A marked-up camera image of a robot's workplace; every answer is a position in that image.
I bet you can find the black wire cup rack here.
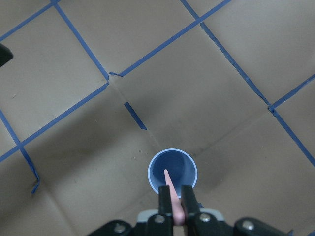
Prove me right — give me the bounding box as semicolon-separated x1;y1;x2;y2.
0;44;14;67

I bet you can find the light blue plastic cup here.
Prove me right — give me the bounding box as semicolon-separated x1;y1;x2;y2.
148;148;198;198

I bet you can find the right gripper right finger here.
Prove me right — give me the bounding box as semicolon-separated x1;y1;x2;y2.
181;185;200;215

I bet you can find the pink chopstick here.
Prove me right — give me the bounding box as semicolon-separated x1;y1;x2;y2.
164;169;185;226

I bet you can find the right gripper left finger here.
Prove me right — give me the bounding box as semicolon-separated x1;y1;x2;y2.
158;185;173;216

